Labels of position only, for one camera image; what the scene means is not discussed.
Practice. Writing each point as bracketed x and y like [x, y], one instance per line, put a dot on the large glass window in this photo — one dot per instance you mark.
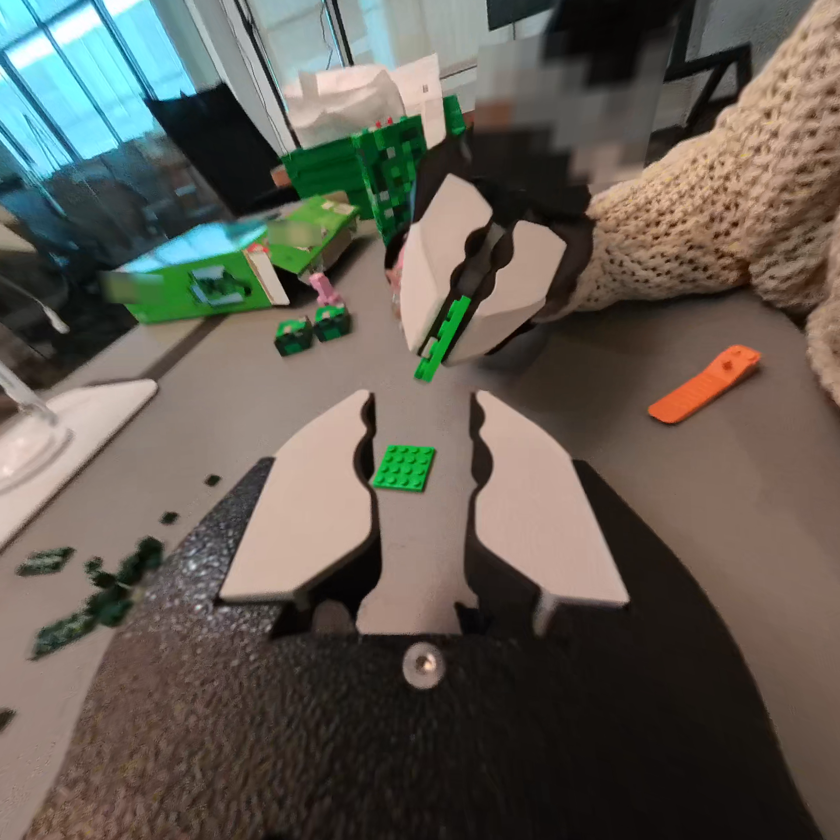
[65, 65]

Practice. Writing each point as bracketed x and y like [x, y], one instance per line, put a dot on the pile of dark green lego pieces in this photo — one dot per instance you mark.
[108, 607]

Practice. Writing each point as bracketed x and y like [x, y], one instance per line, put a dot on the white paper bag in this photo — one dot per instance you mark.
[348, 105]

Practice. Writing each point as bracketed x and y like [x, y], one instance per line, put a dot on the white rounded base board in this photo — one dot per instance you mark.
[98, 420]

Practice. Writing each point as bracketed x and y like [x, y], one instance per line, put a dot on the pink lego pig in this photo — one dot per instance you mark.
[323, 289]

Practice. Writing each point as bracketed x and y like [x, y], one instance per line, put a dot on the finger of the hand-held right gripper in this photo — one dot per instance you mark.
[436, 262]
[525, 282]

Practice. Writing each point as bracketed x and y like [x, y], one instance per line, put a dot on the person's cream knit sweater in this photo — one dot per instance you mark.
[823, 354]

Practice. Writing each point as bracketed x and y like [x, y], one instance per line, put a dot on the dark flat panel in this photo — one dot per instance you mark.
[210, 151]

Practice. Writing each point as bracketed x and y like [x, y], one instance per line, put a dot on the green lego set box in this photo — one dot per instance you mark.
[197, 282]

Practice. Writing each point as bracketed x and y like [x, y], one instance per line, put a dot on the bright green long lego plate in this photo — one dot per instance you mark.
[447, 328]

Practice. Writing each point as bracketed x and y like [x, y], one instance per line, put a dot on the tall green lego creeper figure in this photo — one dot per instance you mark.
[387, 177]

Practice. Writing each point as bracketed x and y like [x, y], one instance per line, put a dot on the wooden table black legs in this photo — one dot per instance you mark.
[709, 62]

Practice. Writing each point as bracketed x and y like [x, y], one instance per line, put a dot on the small green black lego block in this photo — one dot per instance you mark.
[293, 336]
[331, 325]

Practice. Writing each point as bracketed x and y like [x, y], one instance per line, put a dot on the person's right forearm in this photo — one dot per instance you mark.
[689, 216]

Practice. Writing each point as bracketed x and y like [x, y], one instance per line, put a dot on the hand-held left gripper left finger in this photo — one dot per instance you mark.
[308, 512]

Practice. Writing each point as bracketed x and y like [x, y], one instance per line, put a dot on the orange brick separator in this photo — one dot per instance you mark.
[705, 384]

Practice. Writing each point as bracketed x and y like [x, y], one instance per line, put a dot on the green square lego plate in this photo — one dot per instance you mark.
[403, 467]

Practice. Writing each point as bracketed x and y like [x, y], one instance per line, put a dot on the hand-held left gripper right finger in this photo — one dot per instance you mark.
[544, 518]

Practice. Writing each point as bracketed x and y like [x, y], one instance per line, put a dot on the stack of green plastic bins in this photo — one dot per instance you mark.
[321, 170]

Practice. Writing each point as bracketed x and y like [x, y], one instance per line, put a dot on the clear stem desk lamp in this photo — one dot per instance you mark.
[26, 420]

